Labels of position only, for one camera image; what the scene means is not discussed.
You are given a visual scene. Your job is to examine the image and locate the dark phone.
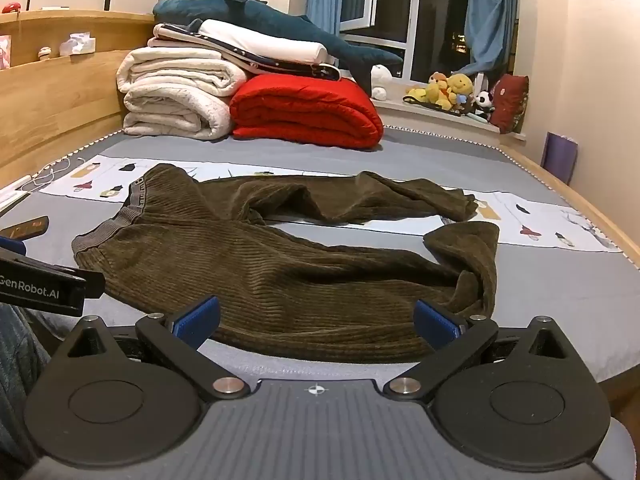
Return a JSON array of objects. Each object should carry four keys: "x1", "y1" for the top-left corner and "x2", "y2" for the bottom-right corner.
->
[{"x1": 0, "y1": 216, "x2": 50, "y2": 242}]

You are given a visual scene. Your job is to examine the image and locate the red cushion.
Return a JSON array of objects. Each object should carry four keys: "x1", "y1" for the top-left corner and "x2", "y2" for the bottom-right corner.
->
[{"x1": 489, "y1": 74, "x2": 530, "y2": 135}]

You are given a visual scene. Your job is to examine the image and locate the yellow dog plush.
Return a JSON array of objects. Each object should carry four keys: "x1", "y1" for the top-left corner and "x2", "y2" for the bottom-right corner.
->
[{"x1": 447, "y1": 74, "x2": 475, "y2": 111}]

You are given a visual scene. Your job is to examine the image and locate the olive corduroy pants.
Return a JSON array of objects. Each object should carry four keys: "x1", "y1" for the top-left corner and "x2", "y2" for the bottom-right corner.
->
[{"x1": 71, "y1": 163, "x2": 501, "y2": 365}]

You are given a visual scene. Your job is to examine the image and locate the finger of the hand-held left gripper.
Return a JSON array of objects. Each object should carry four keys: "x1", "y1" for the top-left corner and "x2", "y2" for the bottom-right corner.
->
[{"x1": 0, "y1": 235, "x2": 28, "y2": 262}]

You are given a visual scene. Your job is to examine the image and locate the purple folder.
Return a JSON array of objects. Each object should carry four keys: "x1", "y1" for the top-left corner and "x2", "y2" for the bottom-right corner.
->
[{"x1": 541, "y1": 131, "x2": 580, "y2": 186}]

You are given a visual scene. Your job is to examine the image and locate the yellow bear plush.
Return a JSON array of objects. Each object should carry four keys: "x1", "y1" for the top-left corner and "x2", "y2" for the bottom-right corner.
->
[{"x1": 404, "y1": 72, "x2": 457, "y2": 110}]

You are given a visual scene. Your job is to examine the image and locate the folded pink cloth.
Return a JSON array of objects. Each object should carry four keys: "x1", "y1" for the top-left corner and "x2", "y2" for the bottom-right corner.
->
[{"x1": 148, "y1": 22, "x2": 221, "y2": 51}]

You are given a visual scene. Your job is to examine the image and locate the white tissue pack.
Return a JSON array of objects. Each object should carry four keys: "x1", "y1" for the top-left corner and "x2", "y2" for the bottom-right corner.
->
[{"x1": 60, "y1": 32, "x2": 96, "y2": 57}]

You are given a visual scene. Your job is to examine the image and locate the white framed window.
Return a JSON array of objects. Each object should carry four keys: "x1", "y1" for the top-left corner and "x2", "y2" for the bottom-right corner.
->
[{"x1": 340, "y1": 0, "x2": 517, "y2": 87}]

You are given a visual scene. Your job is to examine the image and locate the wooden headboard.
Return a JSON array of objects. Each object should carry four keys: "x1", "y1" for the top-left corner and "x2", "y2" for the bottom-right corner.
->
[{"x1": 0, "y1": 9, "x2": 157, "y2": 188}]

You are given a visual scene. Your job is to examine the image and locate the folded white duvet dark trim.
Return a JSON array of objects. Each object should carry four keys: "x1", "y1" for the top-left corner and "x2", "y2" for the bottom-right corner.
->
[{"x1": 192, "y1": 19, "x2": 342, "y2": 82}]

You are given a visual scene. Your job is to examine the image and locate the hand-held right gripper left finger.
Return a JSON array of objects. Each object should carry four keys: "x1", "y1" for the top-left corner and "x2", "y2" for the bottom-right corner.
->
[{"x1": 60, "y1": 296, "x2": 252, "y2": 403}]

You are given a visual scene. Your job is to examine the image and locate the folded red quilt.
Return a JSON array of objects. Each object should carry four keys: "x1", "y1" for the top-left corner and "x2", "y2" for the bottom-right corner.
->
[{"x1": 230, "y1": 74, "x2": 385, "y2": 150}]

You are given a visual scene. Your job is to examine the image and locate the blue shark plush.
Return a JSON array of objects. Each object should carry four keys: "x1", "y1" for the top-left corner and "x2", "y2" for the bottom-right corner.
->
[{"x1": 152, "y1": 0, "x2": 404, "y2": 99}]

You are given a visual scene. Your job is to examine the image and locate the grey bed with printed sheet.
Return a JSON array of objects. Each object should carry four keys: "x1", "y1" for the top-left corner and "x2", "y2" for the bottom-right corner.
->
[{"x1": 0, "y1": 125, "x2": 640, "y2": 411}]

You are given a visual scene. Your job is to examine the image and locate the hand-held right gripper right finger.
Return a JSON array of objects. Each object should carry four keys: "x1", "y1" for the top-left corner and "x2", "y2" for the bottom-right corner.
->
[{"x1": 382, "y1": 300, "x2": 577, "y2": 403}]

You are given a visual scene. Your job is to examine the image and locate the white plush toy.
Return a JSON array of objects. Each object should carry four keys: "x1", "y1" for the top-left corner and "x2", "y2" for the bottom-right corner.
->
[{"x1": 370, "y1": 64, "x2": 396, "y2": 101}]

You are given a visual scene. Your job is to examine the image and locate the folded white fleece blanket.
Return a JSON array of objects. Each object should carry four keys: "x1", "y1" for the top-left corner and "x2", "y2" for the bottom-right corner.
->
[{"x1": 116, "y1": 47, "x2": 249, "y2": 141}]

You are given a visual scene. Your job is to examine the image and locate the white cable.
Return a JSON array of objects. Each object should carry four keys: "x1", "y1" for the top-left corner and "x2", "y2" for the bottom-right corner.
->
[{"x1": 19, "y1": 156, "x2": 71, "y2": 192}]

